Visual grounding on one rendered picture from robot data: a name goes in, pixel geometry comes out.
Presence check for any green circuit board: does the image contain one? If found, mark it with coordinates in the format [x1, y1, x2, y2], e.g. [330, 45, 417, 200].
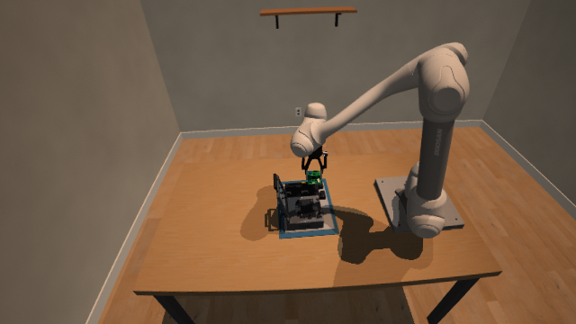
[308, 170, 321, 185]

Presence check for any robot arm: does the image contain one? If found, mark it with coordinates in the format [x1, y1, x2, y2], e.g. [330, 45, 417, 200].
[291, 42, 470, 239]

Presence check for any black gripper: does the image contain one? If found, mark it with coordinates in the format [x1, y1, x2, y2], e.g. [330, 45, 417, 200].
[301, 146, 328, 180]

